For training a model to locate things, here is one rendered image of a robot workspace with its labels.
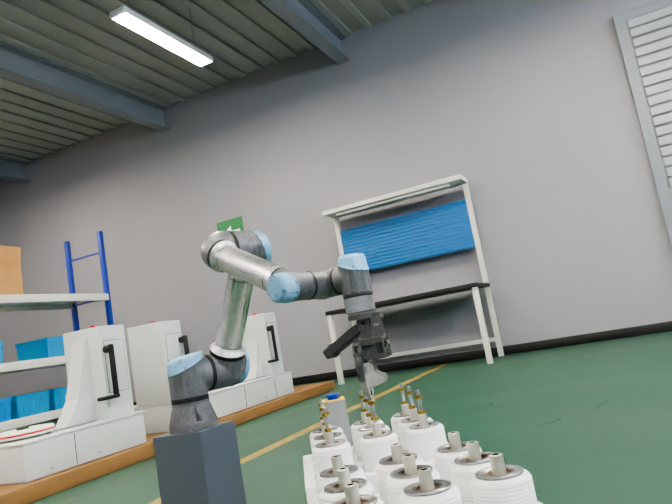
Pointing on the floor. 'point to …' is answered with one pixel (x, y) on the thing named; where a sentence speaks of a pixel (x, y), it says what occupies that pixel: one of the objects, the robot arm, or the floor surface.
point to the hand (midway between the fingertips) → (367, 394)
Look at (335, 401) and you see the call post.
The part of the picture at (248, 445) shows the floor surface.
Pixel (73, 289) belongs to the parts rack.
